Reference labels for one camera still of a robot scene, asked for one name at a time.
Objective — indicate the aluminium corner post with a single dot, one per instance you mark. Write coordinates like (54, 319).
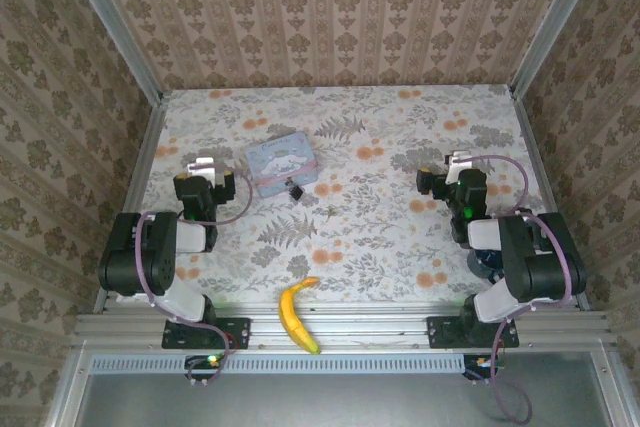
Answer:
(555, 22)
(115, 22)

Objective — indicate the controller board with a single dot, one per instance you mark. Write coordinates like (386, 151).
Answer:
(202, 363)
(480, 364)

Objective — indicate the right controller board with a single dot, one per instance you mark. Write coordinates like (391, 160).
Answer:
(480, 364)

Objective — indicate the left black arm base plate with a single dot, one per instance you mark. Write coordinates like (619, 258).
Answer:
(235, 334)

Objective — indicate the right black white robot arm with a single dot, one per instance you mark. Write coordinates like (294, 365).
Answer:
(530, 262)

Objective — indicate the aluminium side rail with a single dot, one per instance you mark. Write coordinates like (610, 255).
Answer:
(540, 157)
(145, 157)

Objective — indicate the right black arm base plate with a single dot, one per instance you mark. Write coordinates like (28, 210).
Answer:
(442, 334)

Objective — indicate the right aluminium side rail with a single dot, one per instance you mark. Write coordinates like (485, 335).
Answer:
(540, 157)

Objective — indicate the dark blue bowl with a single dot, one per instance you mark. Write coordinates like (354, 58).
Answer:
(482, 264)

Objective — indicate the grey metal sheet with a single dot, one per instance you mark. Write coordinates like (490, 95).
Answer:
(325, 399)

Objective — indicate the aluminium front rail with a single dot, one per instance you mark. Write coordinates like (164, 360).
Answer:
(360, 327)

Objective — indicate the left aluminium corner post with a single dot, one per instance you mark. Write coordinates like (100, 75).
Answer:
(115, 22)

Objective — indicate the yellow banana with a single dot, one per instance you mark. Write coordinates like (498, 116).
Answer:
(290, 312)

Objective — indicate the left aluminium side rail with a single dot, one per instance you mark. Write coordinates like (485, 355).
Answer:
(145, 157)

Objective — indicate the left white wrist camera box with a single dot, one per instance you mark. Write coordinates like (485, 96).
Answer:
(202, 167)

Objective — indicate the left controller board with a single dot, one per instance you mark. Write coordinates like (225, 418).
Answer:
(202, 363)

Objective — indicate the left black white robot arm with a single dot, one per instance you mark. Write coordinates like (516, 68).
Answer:
(150, 257)

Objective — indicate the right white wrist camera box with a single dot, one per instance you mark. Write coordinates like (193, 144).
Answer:
(457, 164)

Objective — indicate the right aluminium corner post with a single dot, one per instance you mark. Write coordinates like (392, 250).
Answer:
(555, 22)

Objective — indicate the pale blue zip pouch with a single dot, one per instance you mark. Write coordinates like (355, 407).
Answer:
(280, 162)

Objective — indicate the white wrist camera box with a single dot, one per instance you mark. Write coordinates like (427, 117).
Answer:
(202, 167)
(457, 164)

